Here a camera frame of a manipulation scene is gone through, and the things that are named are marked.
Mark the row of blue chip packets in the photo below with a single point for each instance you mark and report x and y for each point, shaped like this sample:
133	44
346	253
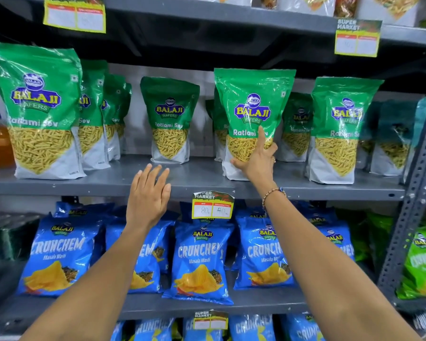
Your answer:
198	259
248	328

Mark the person's left forearm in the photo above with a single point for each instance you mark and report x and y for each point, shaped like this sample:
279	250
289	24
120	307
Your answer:
92	291

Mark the stack of dark green packets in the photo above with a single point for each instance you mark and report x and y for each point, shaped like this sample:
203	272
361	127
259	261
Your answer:
362	230

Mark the person's right thumb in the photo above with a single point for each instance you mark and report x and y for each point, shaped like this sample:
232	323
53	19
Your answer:
238	164

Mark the person's right hand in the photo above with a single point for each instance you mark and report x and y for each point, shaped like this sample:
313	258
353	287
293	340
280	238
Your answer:
259	166

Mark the green snack pouch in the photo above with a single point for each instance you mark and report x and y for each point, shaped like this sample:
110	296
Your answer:
252	88

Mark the person's left little finger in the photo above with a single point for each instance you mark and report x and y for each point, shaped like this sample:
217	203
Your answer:
136	182

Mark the dark green wrapped rolls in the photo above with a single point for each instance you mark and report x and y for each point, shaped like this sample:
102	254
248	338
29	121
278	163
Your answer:
7	234

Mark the row of white snack packets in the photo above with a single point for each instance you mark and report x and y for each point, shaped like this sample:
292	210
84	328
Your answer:
316	3

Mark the row of green packets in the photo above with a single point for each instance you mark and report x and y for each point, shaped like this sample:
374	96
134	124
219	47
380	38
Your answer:
39	102

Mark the yellow price tag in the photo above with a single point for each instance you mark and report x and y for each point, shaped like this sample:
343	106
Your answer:
210	320
74	15
213	206
357	38

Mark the lime green chip packet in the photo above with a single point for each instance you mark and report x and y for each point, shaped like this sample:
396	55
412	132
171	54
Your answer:
424	262

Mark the grey metal shelf rack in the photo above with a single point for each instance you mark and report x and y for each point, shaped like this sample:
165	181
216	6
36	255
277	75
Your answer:
127	175

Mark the person's left middle finger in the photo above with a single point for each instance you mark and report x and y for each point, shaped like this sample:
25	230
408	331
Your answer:
157	181

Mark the person's right forearm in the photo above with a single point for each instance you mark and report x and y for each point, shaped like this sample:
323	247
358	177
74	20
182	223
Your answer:
333	280

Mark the person's left hand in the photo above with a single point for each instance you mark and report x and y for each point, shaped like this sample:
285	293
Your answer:
147	202

